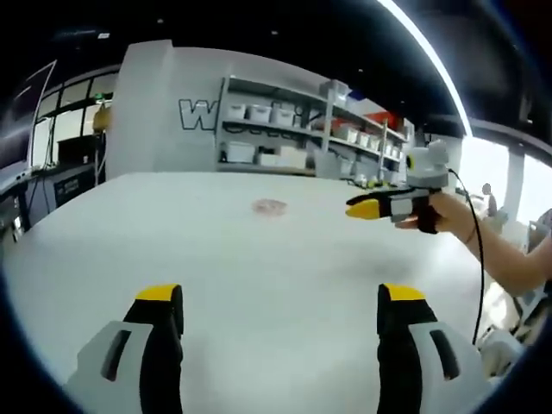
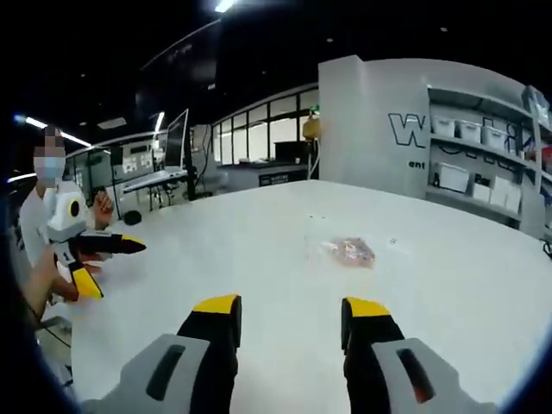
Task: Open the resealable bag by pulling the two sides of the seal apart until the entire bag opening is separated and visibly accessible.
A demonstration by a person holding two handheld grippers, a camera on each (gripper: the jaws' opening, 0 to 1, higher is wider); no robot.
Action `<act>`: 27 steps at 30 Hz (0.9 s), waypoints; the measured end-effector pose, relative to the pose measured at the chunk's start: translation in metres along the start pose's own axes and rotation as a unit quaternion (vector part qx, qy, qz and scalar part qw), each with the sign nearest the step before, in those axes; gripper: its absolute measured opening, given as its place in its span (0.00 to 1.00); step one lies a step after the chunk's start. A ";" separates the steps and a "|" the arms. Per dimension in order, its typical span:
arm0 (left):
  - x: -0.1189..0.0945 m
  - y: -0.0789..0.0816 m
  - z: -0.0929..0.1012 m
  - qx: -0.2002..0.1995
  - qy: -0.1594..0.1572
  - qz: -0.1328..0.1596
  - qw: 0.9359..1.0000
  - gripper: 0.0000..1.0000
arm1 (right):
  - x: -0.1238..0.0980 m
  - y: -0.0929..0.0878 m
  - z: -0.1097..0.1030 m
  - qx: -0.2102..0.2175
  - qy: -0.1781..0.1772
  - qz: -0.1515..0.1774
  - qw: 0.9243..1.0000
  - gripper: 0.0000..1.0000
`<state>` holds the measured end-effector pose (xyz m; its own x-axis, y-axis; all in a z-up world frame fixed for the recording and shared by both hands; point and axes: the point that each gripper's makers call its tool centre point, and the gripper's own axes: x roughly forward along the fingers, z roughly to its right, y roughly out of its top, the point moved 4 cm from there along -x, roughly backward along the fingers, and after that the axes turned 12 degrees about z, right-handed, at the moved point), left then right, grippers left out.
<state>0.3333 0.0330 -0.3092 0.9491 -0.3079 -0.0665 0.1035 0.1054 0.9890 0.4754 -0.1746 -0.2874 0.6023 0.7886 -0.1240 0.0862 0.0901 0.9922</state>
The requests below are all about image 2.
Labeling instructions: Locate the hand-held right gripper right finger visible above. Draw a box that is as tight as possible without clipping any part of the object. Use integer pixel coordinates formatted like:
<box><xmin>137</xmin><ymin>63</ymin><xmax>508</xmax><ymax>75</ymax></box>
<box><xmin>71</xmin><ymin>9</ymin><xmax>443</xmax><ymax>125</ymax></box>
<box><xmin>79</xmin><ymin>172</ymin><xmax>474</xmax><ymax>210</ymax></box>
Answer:
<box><xmin>340</xmin><ymin>296</ymin><xmax>499</xmax><ymax>414</ymax></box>

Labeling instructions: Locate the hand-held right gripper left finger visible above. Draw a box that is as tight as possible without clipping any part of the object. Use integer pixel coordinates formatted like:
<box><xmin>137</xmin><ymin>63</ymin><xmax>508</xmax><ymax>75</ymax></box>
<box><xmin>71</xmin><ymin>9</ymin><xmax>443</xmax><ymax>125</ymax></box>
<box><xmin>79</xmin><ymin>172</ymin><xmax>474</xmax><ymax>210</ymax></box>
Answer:
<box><xmin>81</xmin><ymin>293</ymin><xmax>242</xmax><ymax>414</ymax></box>

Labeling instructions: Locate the clear resealable bag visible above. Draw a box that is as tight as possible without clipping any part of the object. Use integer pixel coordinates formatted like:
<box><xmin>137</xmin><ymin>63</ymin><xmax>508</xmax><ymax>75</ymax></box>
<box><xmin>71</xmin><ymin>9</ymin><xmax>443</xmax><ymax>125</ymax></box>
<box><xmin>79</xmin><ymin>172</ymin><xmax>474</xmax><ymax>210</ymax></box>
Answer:
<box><xmin>304</xmin><ymin>213</ymin><xmax>379</xmax><ymax>271</ymax></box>

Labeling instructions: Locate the white monitor desk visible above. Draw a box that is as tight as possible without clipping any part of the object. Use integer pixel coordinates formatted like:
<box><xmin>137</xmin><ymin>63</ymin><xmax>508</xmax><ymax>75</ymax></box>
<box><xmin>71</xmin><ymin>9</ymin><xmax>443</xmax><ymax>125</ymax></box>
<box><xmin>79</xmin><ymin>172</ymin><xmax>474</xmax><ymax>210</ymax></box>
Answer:
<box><xmin>120</xmin><ymin>169</ymin><xmax>191</xmax><ymax>195</ymax></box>

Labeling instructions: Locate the short ceiling light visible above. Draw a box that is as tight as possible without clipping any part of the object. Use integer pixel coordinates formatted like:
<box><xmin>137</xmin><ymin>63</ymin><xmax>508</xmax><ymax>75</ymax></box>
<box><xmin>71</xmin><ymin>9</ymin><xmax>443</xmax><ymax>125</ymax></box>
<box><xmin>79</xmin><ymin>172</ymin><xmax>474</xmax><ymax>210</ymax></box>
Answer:
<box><xmin>12</xmin><ymin>114</ymin><xmax>48</xmax><ymax>129</ymax></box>

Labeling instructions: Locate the large dark monitor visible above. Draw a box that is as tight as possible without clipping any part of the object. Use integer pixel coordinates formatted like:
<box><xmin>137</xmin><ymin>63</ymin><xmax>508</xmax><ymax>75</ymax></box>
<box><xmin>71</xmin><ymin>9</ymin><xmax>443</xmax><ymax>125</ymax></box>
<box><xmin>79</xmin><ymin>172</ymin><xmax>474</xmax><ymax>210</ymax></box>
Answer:
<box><xmin>163</xmin><ymin>108</ymin><xmax>191</xmax><ymax>172</ymax></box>

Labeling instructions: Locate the grey counter with dark sign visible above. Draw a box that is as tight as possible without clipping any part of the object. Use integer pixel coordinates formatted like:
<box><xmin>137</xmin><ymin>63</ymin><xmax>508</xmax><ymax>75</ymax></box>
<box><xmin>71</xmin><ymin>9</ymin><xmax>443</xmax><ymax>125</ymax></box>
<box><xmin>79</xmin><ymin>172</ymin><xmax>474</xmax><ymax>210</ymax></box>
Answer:
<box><xmin>219</xmin><ymin>162</ymin><xmax>320</xmax><ymax>191</ymax></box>

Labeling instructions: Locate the dark hanging ceiling panel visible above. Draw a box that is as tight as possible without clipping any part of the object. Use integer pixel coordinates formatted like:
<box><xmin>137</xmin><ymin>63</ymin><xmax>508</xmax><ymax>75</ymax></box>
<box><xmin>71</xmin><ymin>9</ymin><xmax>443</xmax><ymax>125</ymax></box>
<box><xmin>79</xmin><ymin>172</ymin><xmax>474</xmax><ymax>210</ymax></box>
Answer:
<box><xmin>140</xmin><ymin>25</ymin><xmax>221</xmax><ymax>94</ymax></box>

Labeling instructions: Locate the black box-shaped appliance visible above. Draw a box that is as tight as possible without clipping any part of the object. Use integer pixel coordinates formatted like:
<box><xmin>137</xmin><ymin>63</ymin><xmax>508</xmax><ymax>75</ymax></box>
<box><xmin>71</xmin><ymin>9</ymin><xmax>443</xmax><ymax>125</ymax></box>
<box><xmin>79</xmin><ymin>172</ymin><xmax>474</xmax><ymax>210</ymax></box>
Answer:
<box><xmin>273</xmin><ymin>141</ymin><xmax>312</xmax><ymax>165</ymax></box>

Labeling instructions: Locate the yellow sack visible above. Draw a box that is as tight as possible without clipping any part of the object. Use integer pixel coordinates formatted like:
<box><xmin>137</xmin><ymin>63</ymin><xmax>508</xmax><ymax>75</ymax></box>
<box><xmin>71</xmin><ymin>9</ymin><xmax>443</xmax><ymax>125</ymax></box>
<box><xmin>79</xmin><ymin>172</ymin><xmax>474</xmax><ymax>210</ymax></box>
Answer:
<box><xmin>301</xmin><ymin>114</ymin><xmax>323</xmax><ymax>143</ymax></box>

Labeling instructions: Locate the grey metal shelving unit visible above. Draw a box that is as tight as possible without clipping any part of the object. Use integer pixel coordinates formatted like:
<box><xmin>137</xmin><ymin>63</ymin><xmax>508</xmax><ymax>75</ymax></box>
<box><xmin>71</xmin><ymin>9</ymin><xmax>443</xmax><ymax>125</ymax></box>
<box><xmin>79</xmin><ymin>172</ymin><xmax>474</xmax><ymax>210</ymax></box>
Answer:
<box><xmin>424</xmin><ymin>81</ymin><xmax>552</xmax><ymax>234</ymax></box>

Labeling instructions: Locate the group of white storage bins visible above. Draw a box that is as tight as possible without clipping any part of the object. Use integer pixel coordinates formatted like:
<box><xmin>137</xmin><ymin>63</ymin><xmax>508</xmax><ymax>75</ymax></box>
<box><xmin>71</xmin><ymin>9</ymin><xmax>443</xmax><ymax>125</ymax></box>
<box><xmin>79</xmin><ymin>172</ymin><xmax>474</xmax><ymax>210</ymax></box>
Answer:
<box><xmin>430</xmin><ymin>85</ymin><xmax>552</xmax><ymax>215</ymax></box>

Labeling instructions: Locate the glass window wall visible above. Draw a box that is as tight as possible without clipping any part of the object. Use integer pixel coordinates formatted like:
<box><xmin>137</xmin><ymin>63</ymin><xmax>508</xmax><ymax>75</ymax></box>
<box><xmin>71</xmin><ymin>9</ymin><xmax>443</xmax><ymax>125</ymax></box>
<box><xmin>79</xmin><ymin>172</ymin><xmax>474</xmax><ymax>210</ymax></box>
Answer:
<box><xmin>210</xmin><ymin>85</ymin><xmax>320</xmax><ymax>167</ymax></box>

